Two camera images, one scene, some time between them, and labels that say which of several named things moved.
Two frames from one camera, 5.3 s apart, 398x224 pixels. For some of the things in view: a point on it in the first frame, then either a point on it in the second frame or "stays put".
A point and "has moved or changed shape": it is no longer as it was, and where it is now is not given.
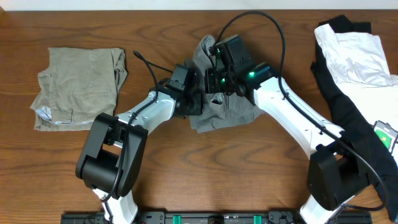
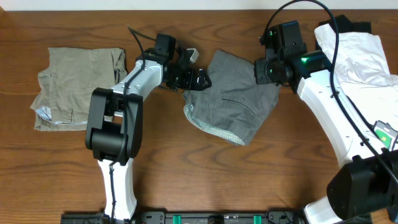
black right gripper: [210, 80] to [261, 78]
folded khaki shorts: [78, 85] stays put
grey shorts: [218, 110] has moved or changed shape
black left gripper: [193, 103] to [193, 80]
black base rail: [217, 217] stays put
